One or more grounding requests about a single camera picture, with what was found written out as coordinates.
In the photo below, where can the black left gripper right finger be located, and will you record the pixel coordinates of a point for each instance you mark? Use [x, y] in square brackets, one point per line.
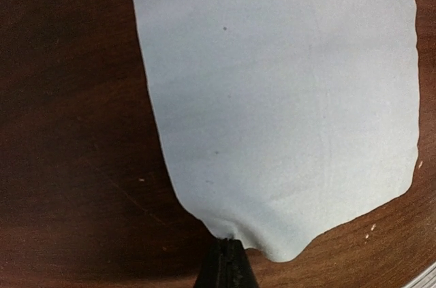
[237, 270]

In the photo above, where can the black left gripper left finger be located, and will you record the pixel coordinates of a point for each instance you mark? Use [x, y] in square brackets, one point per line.
[211, 273]

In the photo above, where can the light blue cloth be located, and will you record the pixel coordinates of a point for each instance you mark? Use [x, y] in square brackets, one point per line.
[282, 119]

